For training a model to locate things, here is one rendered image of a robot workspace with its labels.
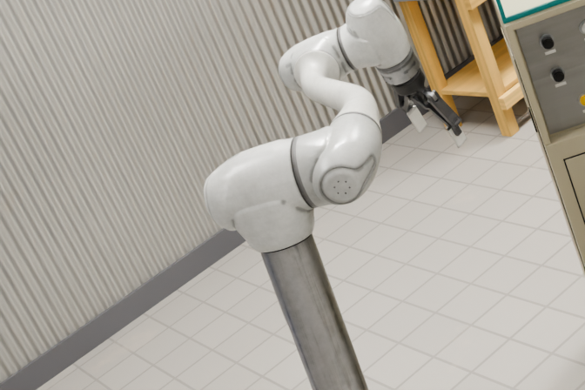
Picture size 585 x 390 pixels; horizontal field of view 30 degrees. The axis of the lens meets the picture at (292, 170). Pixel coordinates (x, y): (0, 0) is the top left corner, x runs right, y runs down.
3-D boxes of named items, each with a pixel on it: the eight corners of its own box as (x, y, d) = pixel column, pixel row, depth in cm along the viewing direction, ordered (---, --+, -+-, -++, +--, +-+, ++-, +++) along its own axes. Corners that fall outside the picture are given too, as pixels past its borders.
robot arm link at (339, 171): (369, 98, 194) (299, 118, 198) (358, 147, 178) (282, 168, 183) (394, 159, 199) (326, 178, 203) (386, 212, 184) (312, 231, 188)
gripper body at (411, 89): (380, 80, 248) (398, 108, 253) (405, 88, 241) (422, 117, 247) (401, 57, 250) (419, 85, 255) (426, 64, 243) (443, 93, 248)
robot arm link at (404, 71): (392, 73, 237) (404, 91, 241) (419, 44, 240) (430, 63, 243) (366, 64, 245) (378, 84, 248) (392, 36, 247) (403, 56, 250)
